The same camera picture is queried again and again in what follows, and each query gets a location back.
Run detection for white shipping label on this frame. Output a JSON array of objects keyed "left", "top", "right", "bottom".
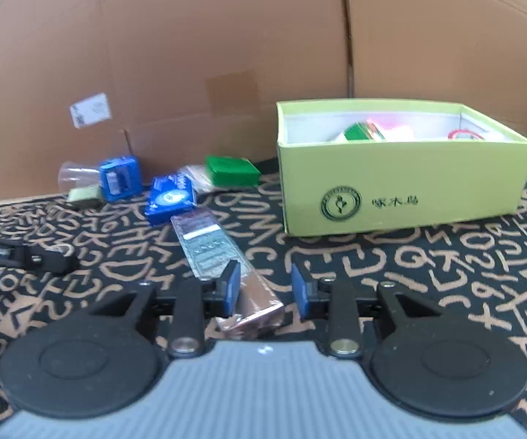
[{"left": 69, "top": 93, "right": 112, "bottom": 129}]

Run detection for blue small box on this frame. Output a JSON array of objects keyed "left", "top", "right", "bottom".
[{"left": 99, "top": 155, "right": 143, "bottom": 202}]

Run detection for red tape roll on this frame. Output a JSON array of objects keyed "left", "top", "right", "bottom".
[{"left": 447, "top": 129, "right": 485, "bottom": 141}]

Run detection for clear plastic bag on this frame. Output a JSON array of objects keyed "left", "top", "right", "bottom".
[{"left": 178, "top": 165, "right": 216, "bottom": 194}]

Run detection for green plastic case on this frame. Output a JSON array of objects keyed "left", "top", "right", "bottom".
[{"left": 205, "top": 155, "right": 261, "bottom": 187}]

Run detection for lime green shoe box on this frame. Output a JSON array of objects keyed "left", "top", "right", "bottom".
[{"left": 276, "top": 98, "right": 527, "bottom": 237}]

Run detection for large brown cardboard sheet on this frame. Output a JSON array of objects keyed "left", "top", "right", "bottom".
[{"left": 0, "top": 0, "right": 527, "bottom": 200}]

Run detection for olive green sponge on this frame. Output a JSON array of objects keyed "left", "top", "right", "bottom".
[{"left": 67, "top": 185, "right": 103, "bottom": 207}]

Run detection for pink item in box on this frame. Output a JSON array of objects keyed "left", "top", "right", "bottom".
[{"left": 368, "top": 114, "right": 404, "bottom": 132}]

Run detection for clear plastic cup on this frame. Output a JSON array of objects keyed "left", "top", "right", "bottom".
[{"left": 57, "top": 162, "right": 100, "bottom": 192}]

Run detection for blue flat packet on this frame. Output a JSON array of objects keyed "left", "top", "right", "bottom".
[{"left": 145, "top": 173, "right": 197, "bottom": 226}]

